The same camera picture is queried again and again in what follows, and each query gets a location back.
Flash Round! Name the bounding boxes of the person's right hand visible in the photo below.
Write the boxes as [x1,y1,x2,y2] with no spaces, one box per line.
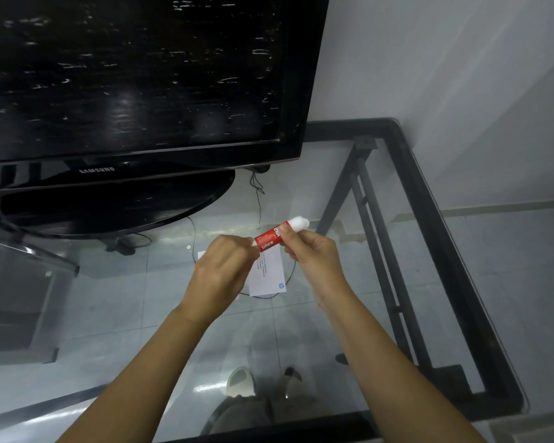
[278,224,352,304]

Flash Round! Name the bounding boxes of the person's left hand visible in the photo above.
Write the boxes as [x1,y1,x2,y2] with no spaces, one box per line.
[180,234,261,326]

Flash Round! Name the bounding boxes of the red glue stick white cap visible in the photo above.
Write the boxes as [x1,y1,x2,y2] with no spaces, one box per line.
[254,217,310,252]

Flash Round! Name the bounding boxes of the person's left forearm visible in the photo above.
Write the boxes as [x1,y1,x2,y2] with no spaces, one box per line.
[58,305,213,443]

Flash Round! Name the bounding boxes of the person's right forearm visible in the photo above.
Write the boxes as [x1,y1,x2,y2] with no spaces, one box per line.
[316,287,488,443]

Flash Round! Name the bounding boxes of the white paper card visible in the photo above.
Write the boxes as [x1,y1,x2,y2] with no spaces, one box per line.
[248,244,287,298]

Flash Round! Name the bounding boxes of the black plug on floor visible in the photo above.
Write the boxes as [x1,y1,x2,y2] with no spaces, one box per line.
[105,237,137,257]

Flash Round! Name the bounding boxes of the black oval television stand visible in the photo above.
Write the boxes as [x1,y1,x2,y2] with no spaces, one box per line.
[0,168,236,239]

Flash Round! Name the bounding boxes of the person's left beige shoe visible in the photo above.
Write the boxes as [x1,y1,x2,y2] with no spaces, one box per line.
[225,366,258,400]

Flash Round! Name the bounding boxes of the person's beige shoe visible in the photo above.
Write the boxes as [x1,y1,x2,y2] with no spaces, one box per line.
[225,366,258,400]
[276,366,306,403]

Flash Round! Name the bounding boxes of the person's right beige shoe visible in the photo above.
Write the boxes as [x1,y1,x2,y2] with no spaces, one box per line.
[276,366,306,403]

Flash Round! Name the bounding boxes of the person's grey trousers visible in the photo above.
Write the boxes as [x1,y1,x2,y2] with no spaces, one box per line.
[202,395,335,435]

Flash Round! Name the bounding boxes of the black flat television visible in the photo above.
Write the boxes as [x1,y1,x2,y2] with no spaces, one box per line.
[0,0,331,194]

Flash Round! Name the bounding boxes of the glass lower shelf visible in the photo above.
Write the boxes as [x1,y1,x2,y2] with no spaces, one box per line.
[0,237,80,366]

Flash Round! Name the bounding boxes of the thin black cable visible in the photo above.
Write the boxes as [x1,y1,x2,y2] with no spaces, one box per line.
[191,170,298,300]

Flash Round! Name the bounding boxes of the black metal glass table frame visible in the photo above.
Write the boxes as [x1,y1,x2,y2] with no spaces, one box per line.
[0,117,530,443]

